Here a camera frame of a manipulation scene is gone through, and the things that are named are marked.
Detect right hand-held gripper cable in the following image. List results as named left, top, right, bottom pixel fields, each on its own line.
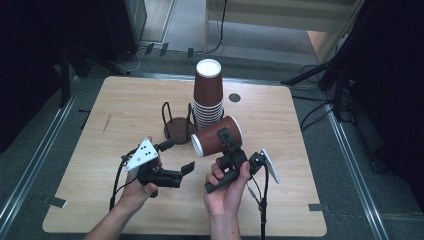
left=247, top=162, right=270, bottom=240

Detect person's left hand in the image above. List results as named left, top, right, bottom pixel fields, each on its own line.
left=118, top=135, right=163, bottom=215

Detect grey tape strip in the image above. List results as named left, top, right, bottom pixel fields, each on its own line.
left=41, top=195, right=68, bottom=210
left=307, top=202, right=334, bottom=215

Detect left hand-held gripper cable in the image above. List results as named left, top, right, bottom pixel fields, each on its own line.
left=109, top=148, right=141, bottom=212

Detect white partition frame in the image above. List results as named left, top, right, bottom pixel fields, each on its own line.
left=203, top=0, right=363, bottom=54

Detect white floor cable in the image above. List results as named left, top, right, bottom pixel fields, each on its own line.
left=114, top=46, right=148, bottom=75

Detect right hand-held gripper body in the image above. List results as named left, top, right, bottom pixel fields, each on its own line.
left=204, top=148, right=281, bottom=195

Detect black wire double cup holder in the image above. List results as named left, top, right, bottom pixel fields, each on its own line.
left=161, top=101, right=225, bottom=145

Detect dark cabinet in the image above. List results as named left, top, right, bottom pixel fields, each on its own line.
left=101, top=0, right=148, bottom=63

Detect person's right hand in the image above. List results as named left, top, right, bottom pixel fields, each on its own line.
left=203, top=159, right=252, bottom=218

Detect stack of brown paper cups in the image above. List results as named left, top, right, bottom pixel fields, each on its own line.
left=193, top=58, right=224, bottom=133

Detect single brown paper cup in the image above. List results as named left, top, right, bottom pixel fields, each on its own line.
left=190, top=114, right=244, bottom=158

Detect black hanging cable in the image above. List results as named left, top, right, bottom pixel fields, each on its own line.
left=193, top=0, right=229, bottom=55

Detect hand-held gripper cable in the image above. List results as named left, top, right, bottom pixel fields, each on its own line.
left=109, top=148, right=141, bottom=212
left=247, top=162, right=270, bottom=240

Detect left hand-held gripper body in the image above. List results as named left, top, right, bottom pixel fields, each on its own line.
left=124, top=138, right=184, bottom=189

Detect black floor cable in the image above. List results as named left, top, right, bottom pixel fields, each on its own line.
left=299, top=99, right=335, bottom=132

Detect metal floor rail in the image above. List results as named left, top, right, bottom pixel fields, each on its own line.
left=0, top=75, right=80, bottom=228
left=324, top=109, right=392, bottom=240

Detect black metal stand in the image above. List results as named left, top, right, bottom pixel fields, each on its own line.
left=280, top=49, right=353, bottom=122
left=59, top=43, right=132, bottom=108

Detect black curtain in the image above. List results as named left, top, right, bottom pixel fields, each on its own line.
left=344, top=0, right=424, bottom=214
left=0, top=0, right=111, bottom=154

